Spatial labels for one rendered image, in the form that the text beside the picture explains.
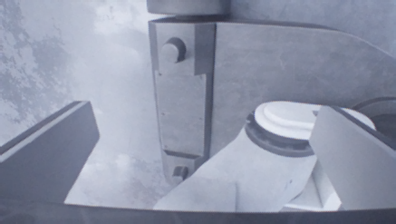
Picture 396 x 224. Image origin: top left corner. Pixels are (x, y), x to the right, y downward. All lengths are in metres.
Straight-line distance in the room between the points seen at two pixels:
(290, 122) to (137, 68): 0.55
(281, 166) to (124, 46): 0.61
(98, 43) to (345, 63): 0.73
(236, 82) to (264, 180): 0.25
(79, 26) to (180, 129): 0.52
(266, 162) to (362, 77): 0.30
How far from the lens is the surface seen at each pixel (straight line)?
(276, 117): 0.35
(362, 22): 0.68
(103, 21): 0.77
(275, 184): 0.30
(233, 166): 0.31
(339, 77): 0.51
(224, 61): 0.46
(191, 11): 0.43
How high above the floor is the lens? 0.61
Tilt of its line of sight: 58 degrees down
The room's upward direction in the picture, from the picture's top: 155 degrees counter-clockwise
